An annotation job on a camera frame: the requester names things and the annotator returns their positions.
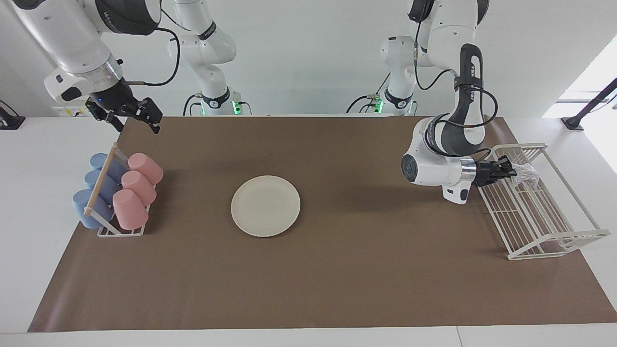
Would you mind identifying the silver foil pouch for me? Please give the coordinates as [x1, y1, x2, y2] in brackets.
[511, 163, 539, 189]

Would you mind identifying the cream round plate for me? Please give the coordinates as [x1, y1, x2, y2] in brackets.
[230, 175, 301, 239]

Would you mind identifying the pink plastic cup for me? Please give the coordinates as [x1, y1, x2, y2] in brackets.
[121, 170, 157, 206]
[112, 189, 149, 230]
[128, 153, 164, 186]

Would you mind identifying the blue plastic cup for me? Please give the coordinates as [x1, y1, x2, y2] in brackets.
[90, 153, 128, 183]
[84, 170, 122, 205]
[72, 189, 114, 229]

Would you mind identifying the black stand pole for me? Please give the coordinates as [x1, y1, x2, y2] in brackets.
[561, 78, 617, 132]

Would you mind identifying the brown table mat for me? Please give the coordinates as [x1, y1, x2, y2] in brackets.
[27, 116, 617, 333]

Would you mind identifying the black right arm base cable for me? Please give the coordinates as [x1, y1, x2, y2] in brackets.
[182, 93, 203, 116]

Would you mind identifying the black arm base cable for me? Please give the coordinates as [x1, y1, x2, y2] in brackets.
[182, 93, 203, 116]
[345, 72, 392, 114]

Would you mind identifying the white wire dish rack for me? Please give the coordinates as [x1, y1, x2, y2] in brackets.
[477, 143, 611, 261]

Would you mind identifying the wire cup rack wooden handle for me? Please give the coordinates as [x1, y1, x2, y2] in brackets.
[84, 143, 155, 237]

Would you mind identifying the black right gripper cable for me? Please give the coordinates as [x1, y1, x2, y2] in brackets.
[121, 27, 182, 87]

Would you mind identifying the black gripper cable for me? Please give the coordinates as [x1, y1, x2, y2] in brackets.
[412, 0, 499, 162]
[121, 27, 182, 87]

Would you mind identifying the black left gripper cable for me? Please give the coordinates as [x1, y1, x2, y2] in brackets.
[412, 0, 499, 162]

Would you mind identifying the black left arm base cable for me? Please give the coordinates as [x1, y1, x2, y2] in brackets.
[345, 72, 392, 114]

